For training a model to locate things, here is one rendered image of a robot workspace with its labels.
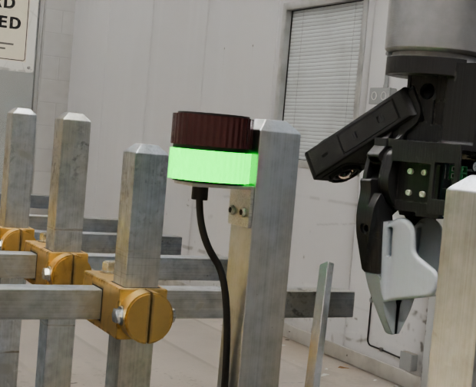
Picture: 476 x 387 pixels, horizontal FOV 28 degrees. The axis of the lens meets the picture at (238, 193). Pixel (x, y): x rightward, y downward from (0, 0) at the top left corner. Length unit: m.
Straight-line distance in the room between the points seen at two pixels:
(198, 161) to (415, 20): 0.19
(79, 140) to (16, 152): 0.25
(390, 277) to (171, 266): 0.58
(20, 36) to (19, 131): 1.60
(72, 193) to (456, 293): 0.73
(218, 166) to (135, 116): 7.31
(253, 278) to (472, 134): 0.19
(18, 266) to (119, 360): 0.30
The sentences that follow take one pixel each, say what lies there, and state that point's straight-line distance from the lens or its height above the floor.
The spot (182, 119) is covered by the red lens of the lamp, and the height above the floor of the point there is 1.13.
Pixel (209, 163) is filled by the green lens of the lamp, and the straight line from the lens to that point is 0.68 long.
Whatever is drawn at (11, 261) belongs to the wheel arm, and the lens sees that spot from 1.21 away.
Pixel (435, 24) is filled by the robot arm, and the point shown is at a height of 1.22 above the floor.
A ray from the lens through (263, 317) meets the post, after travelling 0.72.
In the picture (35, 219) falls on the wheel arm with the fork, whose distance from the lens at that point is 1.73.
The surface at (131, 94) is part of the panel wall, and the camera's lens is 8.11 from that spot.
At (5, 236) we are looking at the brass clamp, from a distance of 1.40.
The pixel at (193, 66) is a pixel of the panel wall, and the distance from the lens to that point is 7.06.
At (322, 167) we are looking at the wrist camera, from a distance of 0.78.
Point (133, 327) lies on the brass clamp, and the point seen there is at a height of 0.94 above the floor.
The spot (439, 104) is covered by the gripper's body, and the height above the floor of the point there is 1.16.
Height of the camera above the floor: 1.12
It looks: 3 degrees down
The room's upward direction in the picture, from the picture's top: 5 degrees clockwise
